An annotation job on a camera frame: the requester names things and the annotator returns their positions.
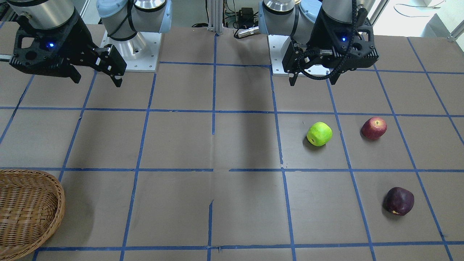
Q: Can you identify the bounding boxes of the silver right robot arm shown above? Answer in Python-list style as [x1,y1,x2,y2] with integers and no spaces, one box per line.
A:
[1,0,172,87]

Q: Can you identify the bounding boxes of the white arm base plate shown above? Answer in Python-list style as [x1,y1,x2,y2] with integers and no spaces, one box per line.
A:
[268,35,330,76]
[100,32,163,73]

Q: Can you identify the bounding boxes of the red apple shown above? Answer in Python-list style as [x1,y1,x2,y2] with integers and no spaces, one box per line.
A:
[361,117,388,140]

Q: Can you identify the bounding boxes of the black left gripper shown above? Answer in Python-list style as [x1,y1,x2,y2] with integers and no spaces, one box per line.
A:
[283,14,380,86]

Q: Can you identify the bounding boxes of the dark purple apple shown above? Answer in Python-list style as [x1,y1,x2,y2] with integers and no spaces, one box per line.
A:
[383,187,415,216]

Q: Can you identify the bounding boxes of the woven wicker basket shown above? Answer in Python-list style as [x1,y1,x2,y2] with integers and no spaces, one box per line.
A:
[0,169,65,261]

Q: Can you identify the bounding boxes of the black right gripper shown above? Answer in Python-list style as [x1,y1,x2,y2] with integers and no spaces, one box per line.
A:
[9,11,127,88]

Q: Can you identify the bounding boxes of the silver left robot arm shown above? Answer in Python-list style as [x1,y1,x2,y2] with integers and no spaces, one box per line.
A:
[258,0,380,86]

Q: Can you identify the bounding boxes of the green apple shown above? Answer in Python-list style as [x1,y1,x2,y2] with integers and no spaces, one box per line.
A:
[306,122,333,146]

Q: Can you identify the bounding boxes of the black braided cable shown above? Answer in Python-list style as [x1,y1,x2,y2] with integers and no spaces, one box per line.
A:
[297,0,363,80]

